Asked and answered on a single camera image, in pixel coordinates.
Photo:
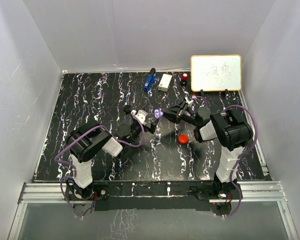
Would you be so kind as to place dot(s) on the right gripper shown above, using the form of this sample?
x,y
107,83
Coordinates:
x,y
175,113

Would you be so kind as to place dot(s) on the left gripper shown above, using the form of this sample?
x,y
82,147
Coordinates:
x,y
151,128

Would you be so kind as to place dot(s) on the black earbud charging case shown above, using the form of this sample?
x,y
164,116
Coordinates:
x,y
127,109

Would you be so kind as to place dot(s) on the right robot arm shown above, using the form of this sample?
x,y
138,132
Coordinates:
x,y
235,135

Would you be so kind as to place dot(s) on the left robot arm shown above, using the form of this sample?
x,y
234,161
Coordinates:
x,y
90,138

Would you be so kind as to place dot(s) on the white and green box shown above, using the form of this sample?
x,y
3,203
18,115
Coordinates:
x,y
164,83

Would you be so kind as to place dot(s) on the red button device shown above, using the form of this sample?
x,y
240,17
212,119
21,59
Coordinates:
x,y
184,78

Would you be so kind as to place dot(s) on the blue stapler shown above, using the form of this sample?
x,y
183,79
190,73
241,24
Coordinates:
x,y
150,79

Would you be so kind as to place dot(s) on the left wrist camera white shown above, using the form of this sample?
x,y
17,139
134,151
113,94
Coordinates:
x,y
141,115

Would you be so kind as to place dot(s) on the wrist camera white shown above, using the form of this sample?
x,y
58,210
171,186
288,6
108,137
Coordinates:
x,y
141,115
189,99

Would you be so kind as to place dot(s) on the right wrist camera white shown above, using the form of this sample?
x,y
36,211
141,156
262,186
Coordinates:
x,y
189,99

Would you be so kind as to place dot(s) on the white whiteboard with wooden frame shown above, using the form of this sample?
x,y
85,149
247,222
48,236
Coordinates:
x,y
216,73

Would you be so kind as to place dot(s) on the aluminium frame rail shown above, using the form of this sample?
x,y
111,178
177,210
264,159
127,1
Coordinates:
x,y
252,191

